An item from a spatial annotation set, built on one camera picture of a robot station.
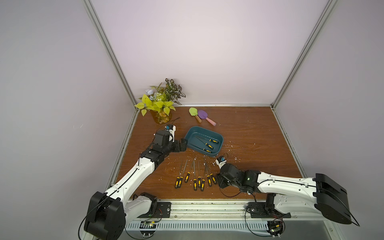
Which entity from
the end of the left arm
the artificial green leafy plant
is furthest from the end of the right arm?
the artificial green leafy plant

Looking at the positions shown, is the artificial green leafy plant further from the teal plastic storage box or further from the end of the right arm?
the end of the right arm

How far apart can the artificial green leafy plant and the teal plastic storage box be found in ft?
0.68

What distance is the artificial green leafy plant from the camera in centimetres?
94

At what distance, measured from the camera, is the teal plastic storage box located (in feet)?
3.16
